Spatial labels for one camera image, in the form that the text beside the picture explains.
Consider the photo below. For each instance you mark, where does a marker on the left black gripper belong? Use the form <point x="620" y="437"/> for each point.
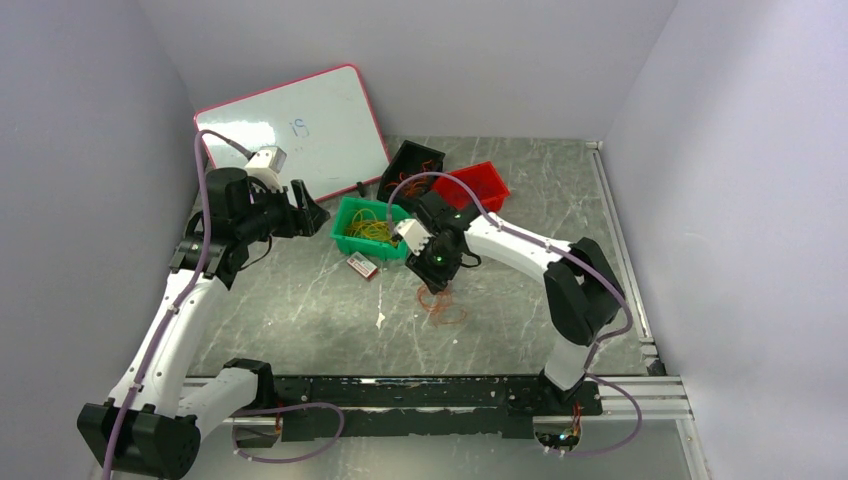
<point x="303" y="220"/>

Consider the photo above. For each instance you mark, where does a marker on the aluminium frame rail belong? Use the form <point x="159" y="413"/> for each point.
<point x="210" y="401"/>

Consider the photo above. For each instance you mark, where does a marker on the red plastic bin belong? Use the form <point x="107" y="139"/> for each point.
<point x="483" y="179"/>

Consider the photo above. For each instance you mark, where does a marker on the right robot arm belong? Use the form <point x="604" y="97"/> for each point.
<point x="582" y="292"/>

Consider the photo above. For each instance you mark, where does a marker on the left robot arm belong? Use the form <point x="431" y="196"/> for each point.
<point x="145" y="426"/>

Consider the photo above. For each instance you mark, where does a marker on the pink framed whiteboard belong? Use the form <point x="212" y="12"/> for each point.
<point x="324" y="123"/>

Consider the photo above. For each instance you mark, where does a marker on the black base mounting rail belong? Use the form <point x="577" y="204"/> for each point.
<point x="311" y="407"/>

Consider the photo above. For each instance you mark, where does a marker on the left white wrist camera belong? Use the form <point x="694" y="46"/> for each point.
<point x="266" y="165"/>

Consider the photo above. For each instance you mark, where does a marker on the green plastic bin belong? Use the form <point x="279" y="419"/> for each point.
<point x="361" y="226"/>

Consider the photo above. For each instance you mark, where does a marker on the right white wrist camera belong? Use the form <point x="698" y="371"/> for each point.
<point x="414" y="234"/>

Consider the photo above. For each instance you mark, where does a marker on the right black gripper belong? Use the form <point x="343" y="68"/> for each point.
<point x="434" y="279"/>

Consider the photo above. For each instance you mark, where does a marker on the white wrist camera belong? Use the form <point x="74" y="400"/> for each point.
<point x="266" y="165"/>
<point x="414" y="234"/>

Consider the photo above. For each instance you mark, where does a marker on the black plastic bin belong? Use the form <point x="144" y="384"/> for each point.
<point x="411" y="158"/>

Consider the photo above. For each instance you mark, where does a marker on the small red white box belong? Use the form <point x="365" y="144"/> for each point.
<point x="362" y="265"/>

